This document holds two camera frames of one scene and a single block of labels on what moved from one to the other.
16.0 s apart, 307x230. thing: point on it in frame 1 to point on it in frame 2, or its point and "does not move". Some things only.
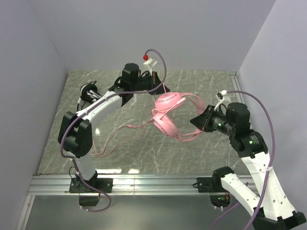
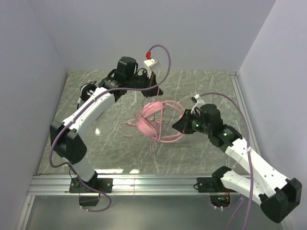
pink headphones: (163, 119) to (150, 120)
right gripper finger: (204, 120) to (182, 124)
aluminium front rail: (125, 185) does not move
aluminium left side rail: (26, 212) does not move
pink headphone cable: (124, 125) to (151, 140)
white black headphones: (89, 93) does not move
